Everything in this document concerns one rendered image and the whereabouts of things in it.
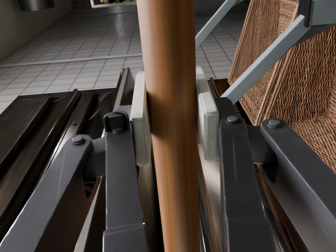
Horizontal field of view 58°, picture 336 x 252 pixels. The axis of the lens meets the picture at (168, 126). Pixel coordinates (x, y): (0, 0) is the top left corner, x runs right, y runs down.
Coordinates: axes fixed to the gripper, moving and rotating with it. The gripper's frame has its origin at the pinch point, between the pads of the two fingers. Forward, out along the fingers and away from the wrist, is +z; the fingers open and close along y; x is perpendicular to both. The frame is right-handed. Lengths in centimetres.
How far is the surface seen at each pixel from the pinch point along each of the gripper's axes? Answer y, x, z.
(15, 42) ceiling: -141, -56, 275
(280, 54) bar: 20.3, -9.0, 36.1
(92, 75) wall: -51, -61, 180
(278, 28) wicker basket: 60, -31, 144
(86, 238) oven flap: -21, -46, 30
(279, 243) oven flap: 24, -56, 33
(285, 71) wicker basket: 42, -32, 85
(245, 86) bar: 14.4, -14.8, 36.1
